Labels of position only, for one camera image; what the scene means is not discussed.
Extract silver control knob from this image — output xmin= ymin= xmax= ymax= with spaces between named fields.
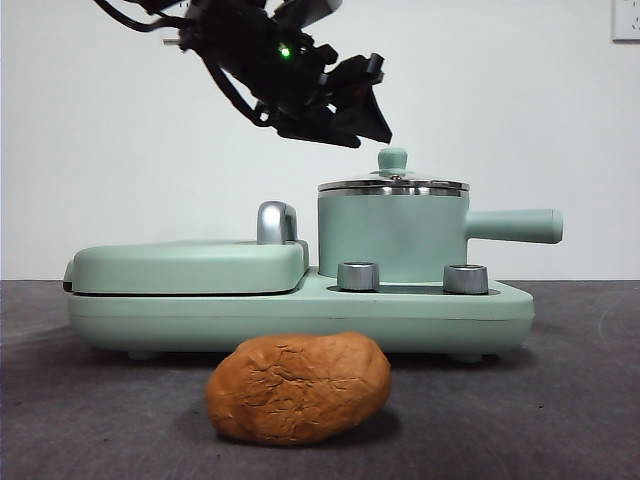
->
xmin=442 ymin=263 xmax=489 ymax=296
xmin=336 ymin=261 xmax=381 ymax=292

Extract mint green grill cover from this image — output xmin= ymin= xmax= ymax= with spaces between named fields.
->
xmin=62 ymin=238 xmax=312 ymax=298

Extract glass pot lid green knob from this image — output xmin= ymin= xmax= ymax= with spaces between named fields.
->
xmin=317 ymin=146 xmax=471 ymax=196

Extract brown potato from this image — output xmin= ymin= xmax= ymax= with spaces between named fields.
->
xmin=205 ymin=331 xmax=393 ymax=448

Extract chrome grill cover handle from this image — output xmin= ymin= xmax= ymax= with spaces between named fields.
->
xmin=256 ymin=200 xmax=302 ymax=247

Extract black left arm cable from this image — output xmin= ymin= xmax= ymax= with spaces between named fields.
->
xmin=92 ymin=0 xmax=190 ymax=37

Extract mint green pot with handle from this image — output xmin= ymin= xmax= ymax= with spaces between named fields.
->
xmin=317 ymin=186 xmax=565 ymax=282

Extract mint green breakfast maker base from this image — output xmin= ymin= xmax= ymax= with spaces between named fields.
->
xmin=67 ymin=264 xmax=535 ymax=363

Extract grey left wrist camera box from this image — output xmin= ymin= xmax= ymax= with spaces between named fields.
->
xmin=272 ymin=0 xmax=345 ymax=29

